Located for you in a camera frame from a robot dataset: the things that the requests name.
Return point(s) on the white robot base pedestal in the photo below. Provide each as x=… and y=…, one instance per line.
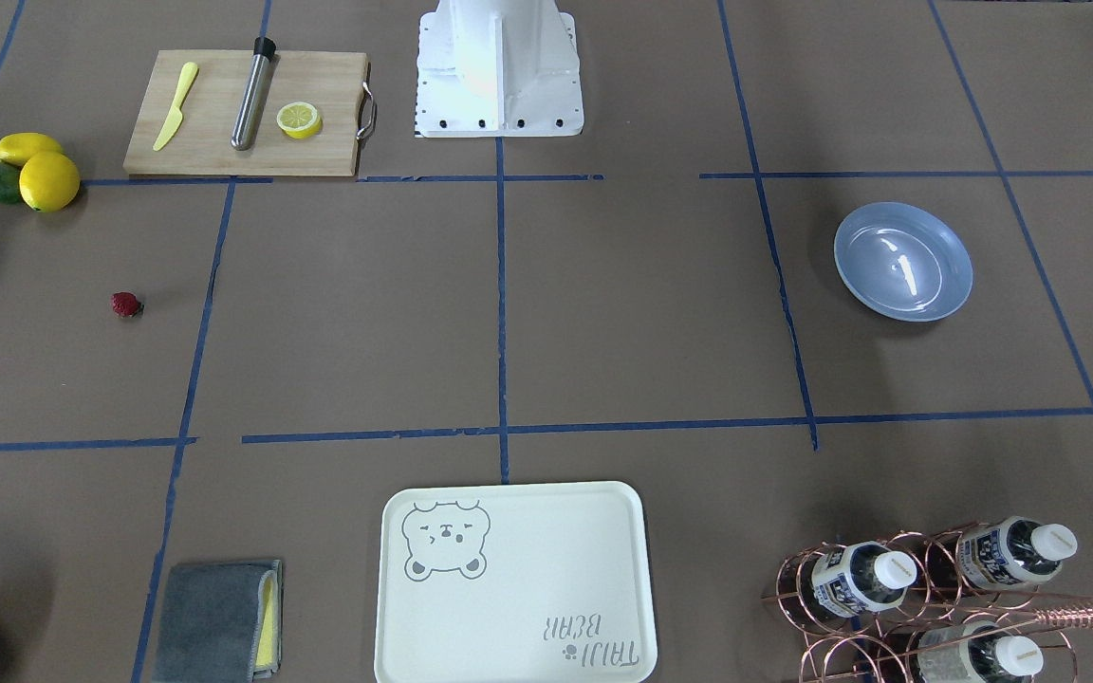
x=498, y=69

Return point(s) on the blue ceramic plate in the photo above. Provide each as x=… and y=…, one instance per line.
x=903, y=262

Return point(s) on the yellow lemon round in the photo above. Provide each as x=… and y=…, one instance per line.
x=49, y=181

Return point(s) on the yellow plastic knife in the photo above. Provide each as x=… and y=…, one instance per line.
x=175, y=116

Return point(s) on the water bottle front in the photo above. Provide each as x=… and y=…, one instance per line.
x=975, y=652

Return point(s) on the copper wire bottle rack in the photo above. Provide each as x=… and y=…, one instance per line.
x=876, y=647

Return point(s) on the steel rod black tip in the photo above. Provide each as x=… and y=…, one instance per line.
x=250, y=109

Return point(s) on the water bottle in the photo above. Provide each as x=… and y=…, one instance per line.
x=867, y=577
x=1015, y=552
x=975, y=652

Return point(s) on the half lemon slice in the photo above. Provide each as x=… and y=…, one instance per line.
x=299, y=120

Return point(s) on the red strawberry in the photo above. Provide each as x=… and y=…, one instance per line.
x=126, y=305

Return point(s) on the yellow lemon oval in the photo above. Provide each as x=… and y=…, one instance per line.
x=17, y=148

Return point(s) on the grey folded cloth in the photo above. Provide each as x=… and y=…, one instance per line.
x=221, y=622

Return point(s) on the cream bear tray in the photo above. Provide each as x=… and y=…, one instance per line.
x=542, y=582

